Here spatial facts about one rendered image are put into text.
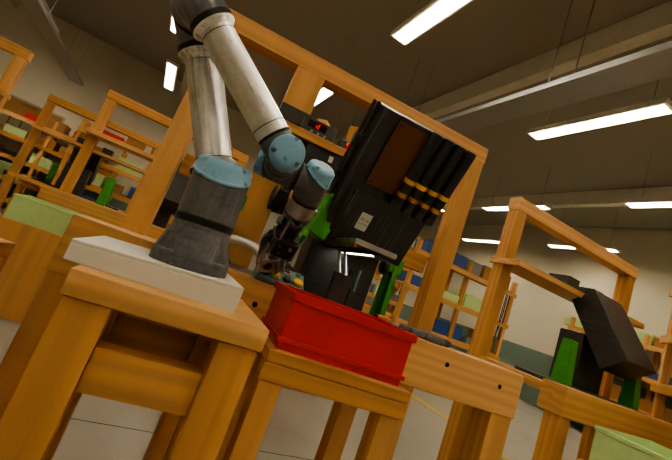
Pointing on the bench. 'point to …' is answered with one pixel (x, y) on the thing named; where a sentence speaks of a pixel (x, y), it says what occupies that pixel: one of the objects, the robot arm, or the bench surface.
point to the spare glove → (426, 335)
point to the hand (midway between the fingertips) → (268, 265)
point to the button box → (277, 278)
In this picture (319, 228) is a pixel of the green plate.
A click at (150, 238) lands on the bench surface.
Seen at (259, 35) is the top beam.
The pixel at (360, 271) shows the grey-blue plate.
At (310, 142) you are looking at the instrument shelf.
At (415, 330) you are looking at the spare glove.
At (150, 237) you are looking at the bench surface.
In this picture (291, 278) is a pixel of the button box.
